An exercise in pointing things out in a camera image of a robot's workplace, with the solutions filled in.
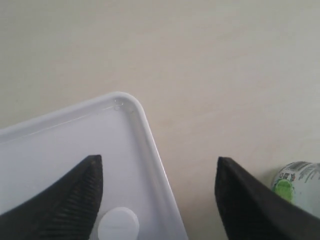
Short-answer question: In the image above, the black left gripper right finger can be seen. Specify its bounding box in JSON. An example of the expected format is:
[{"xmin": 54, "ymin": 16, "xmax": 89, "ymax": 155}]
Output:
[{"xmin": 214, "ymin": 156, "xmax": 320, "ymax": 240}]

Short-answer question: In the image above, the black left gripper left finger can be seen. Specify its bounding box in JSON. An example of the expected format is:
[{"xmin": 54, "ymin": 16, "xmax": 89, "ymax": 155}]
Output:
[{"xmin": 0, "ymin": 155, "xmax": 103, "ymax": 240}]

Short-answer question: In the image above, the white bottle cap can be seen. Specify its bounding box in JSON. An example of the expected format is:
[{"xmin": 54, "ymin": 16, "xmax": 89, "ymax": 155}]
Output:
[{"xmin": 97, "ymin": 207, "xmax": 140, "ymax": 240}]

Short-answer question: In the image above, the clear plastic drink bottle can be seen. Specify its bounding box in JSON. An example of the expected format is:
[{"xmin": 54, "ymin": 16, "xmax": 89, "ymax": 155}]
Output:
[{"xmin": 271, "ymin": 161, "xmax": 320, "ymax": 218}]

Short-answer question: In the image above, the white rectangular tray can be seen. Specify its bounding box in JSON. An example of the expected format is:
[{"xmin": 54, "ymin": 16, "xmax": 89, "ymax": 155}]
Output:
[{"xmin": 0, "ymin": 92, "xmax": 188, "ymax": 240}]

